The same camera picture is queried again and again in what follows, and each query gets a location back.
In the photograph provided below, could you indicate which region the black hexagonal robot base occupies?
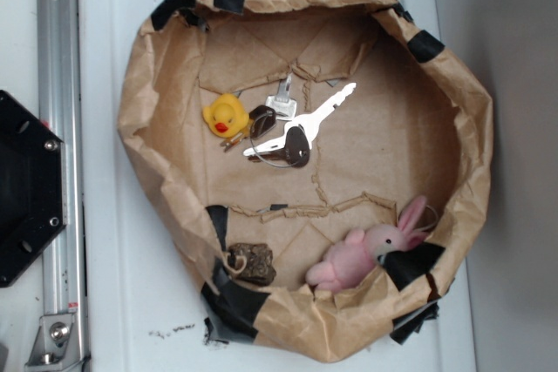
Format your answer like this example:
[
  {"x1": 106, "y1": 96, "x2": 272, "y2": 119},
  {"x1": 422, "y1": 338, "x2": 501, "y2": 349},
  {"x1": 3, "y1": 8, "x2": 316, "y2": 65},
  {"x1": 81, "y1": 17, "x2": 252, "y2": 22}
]
[{"x1": 1, "y1": 91, "x2": 65, "y2": 288}]

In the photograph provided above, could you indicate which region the dark-headed silver key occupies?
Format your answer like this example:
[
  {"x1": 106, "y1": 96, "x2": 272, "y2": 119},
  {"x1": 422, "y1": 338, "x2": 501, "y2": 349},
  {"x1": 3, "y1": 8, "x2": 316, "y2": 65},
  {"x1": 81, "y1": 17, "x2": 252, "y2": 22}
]
[{"x1": 243, "y1": 126, "x2": 310, "y2": 168}]

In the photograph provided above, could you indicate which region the brown paper bag bin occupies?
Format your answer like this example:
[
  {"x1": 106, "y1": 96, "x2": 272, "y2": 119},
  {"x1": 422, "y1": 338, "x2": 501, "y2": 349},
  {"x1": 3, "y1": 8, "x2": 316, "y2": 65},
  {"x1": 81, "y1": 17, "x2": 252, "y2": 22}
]
[{"x1": 118, "y1": 0, "x2": 493, "y2": 362}]

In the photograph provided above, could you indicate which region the dark brown key fob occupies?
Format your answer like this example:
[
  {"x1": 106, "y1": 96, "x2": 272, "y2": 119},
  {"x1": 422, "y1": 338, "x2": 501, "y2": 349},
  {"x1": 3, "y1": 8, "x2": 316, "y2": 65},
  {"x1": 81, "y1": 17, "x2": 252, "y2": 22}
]
[{"x1": 248, "y1": 105, "x2": 276, "y2": 139}]

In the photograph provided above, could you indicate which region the long silver key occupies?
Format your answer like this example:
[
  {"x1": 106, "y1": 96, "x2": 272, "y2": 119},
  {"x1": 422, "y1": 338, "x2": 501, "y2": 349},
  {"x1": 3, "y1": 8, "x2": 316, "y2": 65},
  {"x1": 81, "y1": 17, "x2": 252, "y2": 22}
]
[{"x1": 284, "y1": 83, "x2": 357, "y2": 147}]

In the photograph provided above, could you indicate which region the short silver key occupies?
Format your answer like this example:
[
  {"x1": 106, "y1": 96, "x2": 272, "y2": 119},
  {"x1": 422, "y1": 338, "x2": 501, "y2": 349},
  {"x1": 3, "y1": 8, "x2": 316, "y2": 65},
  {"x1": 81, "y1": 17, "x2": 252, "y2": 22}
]
[{"x1": 265, "y1": 73, "x2": 297, "y2": 121}]

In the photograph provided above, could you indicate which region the yellow rubber duck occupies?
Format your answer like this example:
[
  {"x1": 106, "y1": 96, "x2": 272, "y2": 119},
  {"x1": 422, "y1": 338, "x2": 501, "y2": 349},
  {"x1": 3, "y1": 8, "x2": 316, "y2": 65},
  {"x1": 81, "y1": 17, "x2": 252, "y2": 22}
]
[{"x1": 202, "y1": 93, "x2": 249, "y2": 138}]

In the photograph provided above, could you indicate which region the pink plush bunny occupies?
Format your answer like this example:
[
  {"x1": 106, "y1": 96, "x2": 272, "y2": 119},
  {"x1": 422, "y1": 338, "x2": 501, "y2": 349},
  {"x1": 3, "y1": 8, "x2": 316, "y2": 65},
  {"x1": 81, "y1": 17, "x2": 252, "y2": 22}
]
[{"x1": 305, "y1": 195, "x2": 428, "y2": 294}]

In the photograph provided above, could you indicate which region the white plastic tray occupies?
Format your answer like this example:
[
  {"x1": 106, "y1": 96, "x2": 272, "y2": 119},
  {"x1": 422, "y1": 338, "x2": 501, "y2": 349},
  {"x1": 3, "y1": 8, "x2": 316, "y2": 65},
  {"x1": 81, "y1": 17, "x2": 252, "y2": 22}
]
[{"x1": 78, "y1": 0, "x2": 476, "y2": 371}]

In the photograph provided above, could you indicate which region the thin wire key ring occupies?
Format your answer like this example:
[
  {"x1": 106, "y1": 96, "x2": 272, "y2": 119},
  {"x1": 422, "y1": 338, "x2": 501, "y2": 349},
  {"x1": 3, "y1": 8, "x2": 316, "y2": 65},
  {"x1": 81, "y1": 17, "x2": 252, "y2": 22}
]
[{"x1": 249, "y1": 111, "x2": 295, "y2": 170}]

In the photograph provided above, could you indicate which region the brown rock with string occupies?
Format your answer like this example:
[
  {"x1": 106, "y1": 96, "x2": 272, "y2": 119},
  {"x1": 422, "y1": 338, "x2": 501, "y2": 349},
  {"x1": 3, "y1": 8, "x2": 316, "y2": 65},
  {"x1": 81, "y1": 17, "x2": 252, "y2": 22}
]
[{"x1": 226, "y1": 243, "x2": 276, "y2": 286}]

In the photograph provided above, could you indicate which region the aluminium extrusion rail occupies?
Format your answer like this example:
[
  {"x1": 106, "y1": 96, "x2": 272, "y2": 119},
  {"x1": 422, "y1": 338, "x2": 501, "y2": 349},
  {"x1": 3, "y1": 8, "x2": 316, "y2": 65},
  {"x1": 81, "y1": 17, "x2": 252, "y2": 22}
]
[{"x1": 37, "y1": 0, "x2": 91, "y2": 371}]

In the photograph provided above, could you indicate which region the metal corner bracket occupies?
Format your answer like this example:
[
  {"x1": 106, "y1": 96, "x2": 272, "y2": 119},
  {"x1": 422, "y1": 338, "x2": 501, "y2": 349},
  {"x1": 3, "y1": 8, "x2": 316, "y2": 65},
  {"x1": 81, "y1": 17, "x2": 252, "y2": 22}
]
[{"x1": 24, "y1": 313, "x2": 80, "y2": 371}]

